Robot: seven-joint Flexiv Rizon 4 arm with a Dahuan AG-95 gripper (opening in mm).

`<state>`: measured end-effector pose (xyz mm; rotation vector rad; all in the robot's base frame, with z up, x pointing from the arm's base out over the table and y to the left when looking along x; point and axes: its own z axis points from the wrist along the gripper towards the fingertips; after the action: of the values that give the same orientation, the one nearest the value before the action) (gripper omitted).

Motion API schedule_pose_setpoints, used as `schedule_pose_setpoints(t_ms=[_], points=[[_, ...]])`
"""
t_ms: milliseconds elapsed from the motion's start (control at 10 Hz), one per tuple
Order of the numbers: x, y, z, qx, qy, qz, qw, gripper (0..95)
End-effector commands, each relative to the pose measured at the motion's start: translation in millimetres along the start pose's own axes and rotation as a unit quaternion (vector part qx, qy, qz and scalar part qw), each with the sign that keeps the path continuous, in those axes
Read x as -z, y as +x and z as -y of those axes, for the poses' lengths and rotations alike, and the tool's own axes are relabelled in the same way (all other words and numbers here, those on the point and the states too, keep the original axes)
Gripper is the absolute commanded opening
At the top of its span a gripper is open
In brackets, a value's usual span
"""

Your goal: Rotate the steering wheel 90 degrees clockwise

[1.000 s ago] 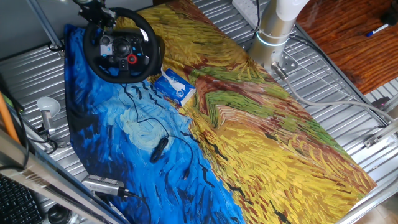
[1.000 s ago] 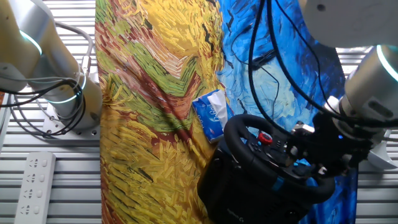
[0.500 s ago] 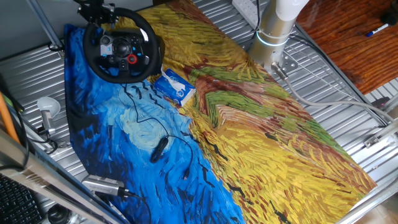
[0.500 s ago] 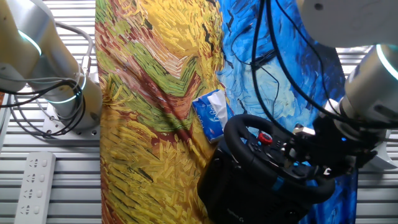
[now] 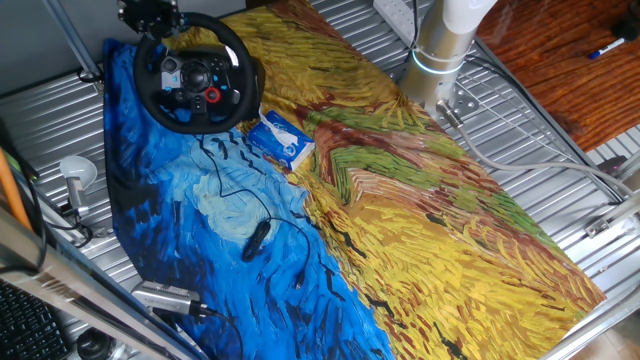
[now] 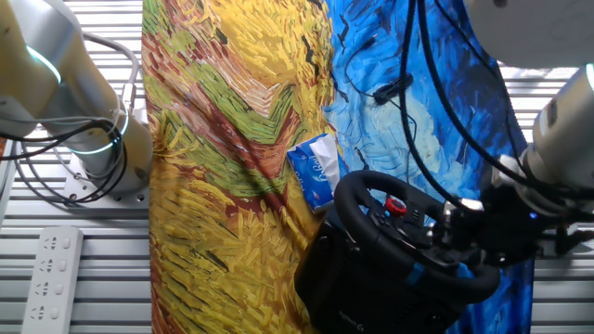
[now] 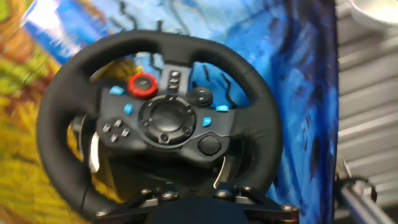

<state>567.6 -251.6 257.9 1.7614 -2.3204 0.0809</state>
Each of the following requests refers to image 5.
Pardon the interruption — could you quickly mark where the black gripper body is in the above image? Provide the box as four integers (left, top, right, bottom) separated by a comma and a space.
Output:
117, 0, 184, 26

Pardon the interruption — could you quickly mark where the black racing steering wheel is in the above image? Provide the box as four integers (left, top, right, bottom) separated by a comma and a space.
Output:
133, 12, 257, 135

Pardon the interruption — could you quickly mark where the black wheel base housing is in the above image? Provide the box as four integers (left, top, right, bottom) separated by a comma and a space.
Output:
248, 54, 267, 122

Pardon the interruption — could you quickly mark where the slanted aluminium pole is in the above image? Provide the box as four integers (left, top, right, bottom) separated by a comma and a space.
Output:
42, 0, 106, 94

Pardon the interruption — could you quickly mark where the white dome stand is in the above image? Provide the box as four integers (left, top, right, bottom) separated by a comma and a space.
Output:
58, 155, 99, 219

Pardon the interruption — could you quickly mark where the blue tissue pack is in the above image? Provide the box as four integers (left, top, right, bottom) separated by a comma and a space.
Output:
248, 109, 316, 172

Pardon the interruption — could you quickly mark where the orange pole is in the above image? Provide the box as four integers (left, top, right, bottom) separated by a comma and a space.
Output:
0, 147, 34, 232

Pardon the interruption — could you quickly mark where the white power strip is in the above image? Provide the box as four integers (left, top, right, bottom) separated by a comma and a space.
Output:
372, 0, 421, 49

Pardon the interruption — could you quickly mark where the painted blue yellow tablecloth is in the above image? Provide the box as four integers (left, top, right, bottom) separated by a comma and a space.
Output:
102, 0, 607, 360

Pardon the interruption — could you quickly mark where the black keyboard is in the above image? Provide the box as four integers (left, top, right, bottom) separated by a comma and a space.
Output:
0, 279, 71, 360

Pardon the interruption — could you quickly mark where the black round knob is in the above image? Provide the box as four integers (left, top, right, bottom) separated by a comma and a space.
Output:
75, 327, 117, 360

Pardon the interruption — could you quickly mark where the brown wooden desk top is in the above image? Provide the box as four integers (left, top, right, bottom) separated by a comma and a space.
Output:
474, 0, 640, 154

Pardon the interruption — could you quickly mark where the blue marker pen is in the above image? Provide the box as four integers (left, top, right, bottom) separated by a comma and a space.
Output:
587, 37, 626, 61

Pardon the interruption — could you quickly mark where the black object on desk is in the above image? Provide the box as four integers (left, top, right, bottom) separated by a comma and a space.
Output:
610, 9, 640, 42

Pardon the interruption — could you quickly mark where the small black box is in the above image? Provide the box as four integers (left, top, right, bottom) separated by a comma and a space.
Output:
597, 155, 629, 174

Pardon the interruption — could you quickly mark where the thin black wheel cable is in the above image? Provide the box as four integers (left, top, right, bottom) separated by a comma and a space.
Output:
197, 132, 312, 291

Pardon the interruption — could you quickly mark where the black cable bundle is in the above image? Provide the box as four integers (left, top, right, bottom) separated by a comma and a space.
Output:
0, 119, 49, 276

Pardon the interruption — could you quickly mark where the silver depth camera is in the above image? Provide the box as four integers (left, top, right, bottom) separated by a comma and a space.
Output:
130, 279, 209, 317

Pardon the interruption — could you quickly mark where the aluminium frame bar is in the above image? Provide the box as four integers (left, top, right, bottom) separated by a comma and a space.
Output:
0, 207, 209, 360

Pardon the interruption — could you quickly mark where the black camera cable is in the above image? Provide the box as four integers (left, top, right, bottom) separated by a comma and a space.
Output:
198, 303, 245, 360

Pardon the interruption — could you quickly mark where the thick grey robot cable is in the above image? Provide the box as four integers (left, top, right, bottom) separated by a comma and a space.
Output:
435, 99, 636, 199

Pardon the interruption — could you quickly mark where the black cable along rail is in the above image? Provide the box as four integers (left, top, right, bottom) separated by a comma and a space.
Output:
467, 54, 624, 204

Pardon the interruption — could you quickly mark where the metal rail bracket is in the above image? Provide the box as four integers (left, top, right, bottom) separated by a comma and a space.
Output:
583, 192, 640, 239

